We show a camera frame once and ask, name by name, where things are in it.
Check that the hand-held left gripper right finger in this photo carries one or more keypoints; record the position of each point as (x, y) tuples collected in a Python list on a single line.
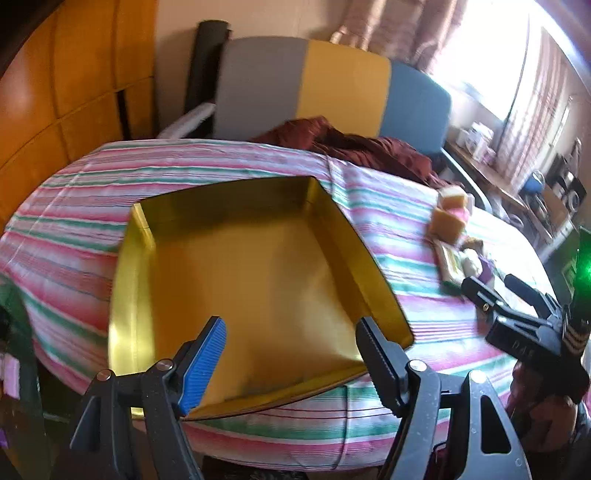
[(381, 364)]

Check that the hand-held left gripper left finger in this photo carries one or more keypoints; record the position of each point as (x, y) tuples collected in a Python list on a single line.
[(203, 364)]

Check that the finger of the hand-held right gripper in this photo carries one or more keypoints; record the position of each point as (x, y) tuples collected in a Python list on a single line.
[(521, 287), (480, 295)]

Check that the yellow sponge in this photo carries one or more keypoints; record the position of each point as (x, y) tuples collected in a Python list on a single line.
[(445, 225), (450, 199)]

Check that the gold metal tin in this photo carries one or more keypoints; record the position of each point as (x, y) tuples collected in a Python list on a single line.
[(254, 286)]

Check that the person's right hand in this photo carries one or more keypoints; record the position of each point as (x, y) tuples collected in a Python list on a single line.
[(540, 424)]

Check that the purple doll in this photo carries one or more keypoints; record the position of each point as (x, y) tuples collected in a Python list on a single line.
[(487, 272)]

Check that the blue round object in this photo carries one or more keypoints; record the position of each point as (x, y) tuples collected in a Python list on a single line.
[(534, 182)]

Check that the black stereo speaker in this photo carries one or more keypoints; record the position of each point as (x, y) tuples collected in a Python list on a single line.
[(570, 184)]

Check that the wooden desk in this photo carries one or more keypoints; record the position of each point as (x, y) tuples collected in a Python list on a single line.
[(489, 173)]

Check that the white jars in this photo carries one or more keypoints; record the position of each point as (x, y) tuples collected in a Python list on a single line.
[(478, 141)]

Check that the pink curtain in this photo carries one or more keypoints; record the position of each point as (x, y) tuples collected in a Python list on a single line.
[(535, 115), (369, 27)]

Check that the maroon cloth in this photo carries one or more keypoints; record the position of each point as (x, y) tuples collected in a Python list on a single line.
[(369, 150)]

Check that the striped bed sheet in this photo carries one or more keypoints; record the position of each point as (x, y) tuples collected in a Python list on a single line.
[(231, 159)]

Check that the white plastic armrest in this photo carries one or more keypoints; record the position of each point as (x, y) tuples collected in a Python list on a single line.
[(189, 120)]

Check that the multicolour chair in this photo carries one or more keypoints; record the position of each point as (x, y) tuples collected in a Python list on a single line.
[(341, 87)]

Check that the black rolled mat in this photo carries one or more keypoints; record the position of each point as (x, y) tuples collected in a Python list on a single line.
[(205, 64)]

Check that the wooden wardrobe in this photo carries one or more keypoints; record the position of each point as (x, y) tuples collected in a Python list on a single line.
[(69, 92)]

